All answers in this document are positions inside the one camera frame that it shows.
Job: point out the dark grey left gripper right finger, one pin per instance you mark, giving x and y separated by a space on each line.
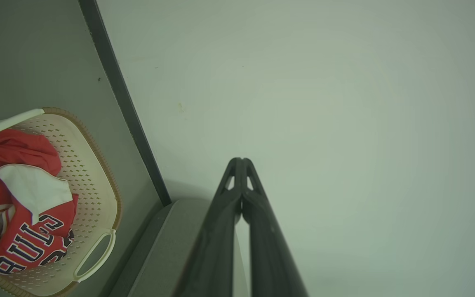
270 255

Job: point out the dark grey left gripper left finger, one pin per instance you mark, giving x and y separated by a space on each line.
217 247

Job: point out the red Bulls jersey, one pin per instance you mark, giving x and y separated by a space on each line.
27 243

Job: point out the cream perforated laundry basket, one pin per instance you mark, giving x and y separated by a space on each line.
93 189

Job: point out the dark grey baseboard strip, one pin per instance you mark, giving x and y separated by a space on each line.
114 78

